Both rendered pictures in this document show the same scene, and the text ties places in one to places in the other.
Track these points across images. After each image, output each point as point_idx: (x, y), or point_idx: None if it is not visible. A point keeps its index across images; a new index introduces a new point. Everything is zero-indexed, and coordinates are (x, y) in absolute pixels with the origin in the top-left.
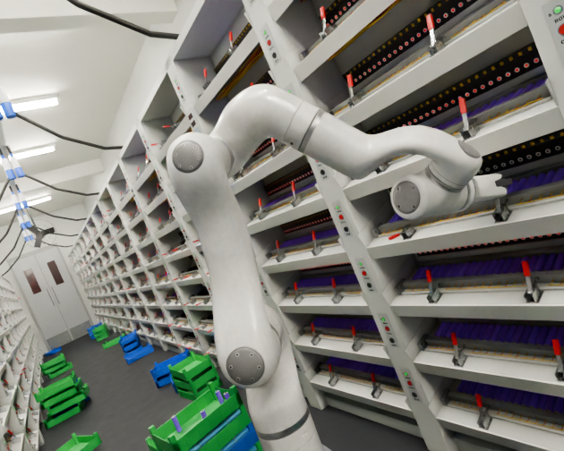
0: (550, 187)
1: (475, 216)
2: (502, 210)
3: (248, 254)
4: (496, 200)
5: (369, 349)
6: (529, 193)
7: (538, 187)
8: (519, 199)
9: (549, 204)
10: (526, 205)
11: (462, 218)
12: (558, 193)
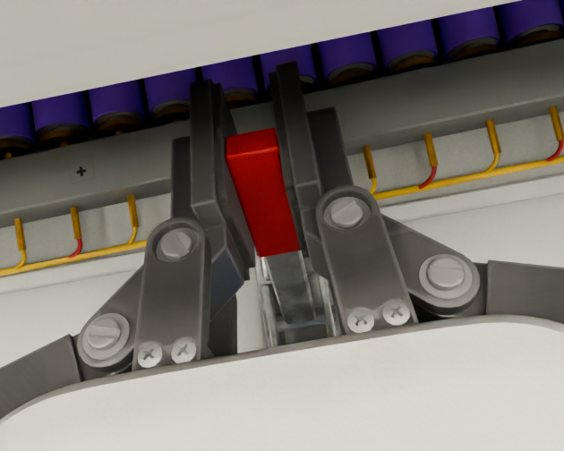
0: None
1: (85, 277)
2: (334, 327)
3: None
4: (283, 276)
5: None
6: (426, 128)
7: (480, 80)
8: (350, 149)
9: (551, 209)
10: (424, 216)
11: None
12: None
